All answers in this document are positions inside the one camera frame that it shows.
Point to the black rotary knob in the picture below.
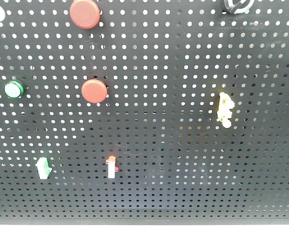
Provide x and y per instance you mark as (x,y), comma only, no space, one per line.
(238,6)

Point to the black perforated pegboard panel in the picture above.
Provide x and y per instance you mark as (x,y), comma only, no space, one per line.
(164,63)

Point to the lower red mushroom button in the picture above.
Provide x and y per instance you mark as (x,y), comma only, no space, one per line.
(94,91)

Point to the red mushroom button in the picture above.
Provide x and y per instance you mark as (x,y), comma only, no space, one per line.
(84,13)
(94,91)

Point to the upper red mushroom button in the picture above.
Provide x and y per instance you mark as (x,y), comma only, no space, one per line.
(84,13)

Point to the green round push button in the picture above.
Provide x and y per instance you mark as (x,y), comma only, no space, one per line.
(14,89)

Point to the white red rocker switch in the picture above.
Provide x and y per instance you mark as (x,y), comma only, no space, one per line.
(112,168)

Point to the yellow toggle switch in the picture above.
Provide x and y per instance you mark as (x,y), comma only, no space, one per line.
(224,113)

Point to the white green rocker switch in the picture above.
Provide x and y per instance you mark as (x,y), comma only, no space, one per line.
(43,168)

